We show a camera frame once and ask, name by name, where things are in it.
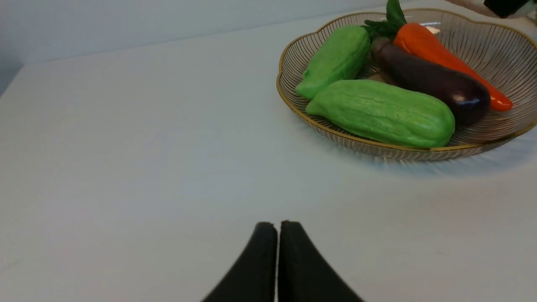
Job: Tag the upper green gourd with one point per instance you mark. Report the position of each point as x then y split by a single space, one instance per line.
341 57

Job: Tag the gold rimmed glass bowl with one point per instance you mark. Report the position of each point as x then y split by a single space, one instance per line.
502 55

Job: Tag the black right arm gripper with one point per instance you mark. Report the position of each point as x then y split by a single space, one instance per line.
509 8

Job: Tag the orange carrot in bowl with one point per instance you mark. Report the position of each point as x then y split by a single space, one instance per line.
416 39

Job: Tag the lower green gourd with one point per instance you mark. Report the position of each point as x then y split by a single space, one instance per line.
385 113

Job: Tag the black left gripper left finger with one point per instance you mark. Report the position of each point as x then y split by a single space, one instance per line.
252 277

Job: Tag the green gourd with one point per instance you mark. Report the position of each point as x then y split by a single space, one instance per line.
341 57
385 113

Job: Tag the dark purple eggplant in bowl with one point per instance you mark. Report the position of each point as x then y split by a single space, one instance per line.
468 99

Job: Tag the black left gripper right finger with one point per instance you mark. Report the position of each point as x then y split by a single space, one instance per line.
303 273

